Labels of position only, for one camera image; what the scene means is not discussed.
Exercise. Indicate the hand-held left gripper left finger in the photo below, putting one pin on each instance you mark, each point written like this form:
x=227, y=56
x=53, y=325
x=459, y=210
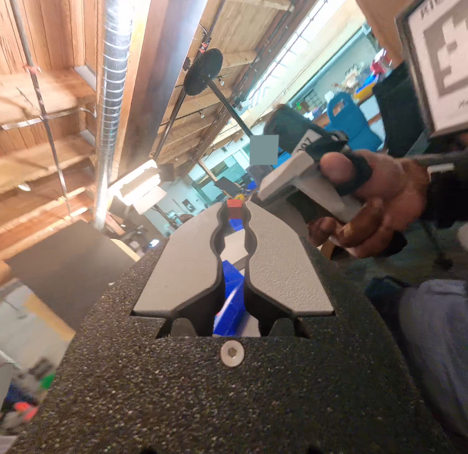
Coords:
x=182, y=274

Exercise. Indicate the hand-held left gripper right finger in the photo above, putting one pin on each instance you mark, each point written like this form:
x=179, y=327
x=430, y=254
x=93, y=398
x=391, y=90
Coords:
x=289, y=274

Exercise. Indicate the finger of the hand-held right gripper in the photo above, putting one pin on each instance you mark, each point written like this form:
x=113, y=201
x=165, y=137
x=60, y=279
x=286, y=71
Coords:
x=285, y=176

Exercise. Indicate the small red cube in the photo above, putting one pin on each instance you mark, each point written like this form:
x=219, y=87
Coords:
x=234, y=208

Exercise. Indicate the person's right hand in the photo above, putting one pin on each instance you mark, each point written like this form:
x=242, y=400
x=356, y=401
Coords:
x=395, y=194

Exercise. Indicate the large blue plastic bin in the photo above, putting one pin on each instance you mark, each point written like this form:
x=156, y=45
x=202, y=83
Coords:
x=232, y=300

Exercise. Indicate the white studio light panel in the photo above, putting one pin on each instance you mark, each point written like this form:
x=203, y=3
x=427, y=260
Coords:
x=140, y=187

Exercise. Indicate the black pole with round head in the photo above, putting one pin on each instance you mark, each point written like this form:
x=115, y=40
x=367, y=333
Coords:
x=203, y=71

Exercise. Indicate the black panel wooden rim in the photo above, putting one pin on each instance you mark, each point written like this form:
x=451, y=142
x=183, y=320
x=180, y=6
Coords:
x=69, y=267

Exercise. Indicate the person's leg in jeans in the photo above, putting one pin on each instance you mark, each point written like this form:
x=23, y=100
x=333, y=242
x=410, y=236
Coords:
x=435, y=344

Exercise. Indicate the framed marker sign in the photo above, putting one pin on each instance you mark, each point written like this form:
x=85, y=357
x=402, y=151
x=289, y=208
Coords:
x=442, y=58

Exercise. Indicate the wooden support post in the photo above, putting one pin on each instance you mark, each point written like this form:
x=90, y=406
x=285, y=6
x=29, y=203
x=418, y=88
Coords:
x=376, y=18

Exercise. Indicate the silver spiral air duct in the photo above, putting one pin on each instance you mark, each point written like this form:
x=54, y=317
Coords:
x=113, y=95

